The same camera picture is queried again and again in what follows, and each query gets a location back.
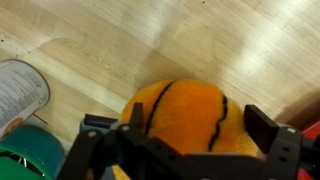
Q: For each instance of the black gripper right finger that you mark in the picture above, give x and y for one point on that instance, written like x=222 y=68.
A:
x=261 y=128

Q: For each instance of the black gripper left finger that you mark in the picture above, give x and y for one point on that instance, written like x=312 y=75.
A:
x=136 y=116

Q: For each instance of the orange plush basketball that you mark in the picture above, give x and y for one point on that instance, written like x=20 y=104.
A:
x=190 y=113

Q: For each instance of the red plate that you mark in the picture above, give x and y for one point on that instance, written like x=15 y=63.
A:
x=310 y=130

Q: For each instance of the green bowl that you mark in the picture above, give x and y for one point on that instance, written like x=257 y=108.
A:
x=30 y=146

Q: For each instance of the white labelled cup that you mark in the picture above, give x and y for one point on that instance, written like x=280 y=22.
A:
x=20 y=90

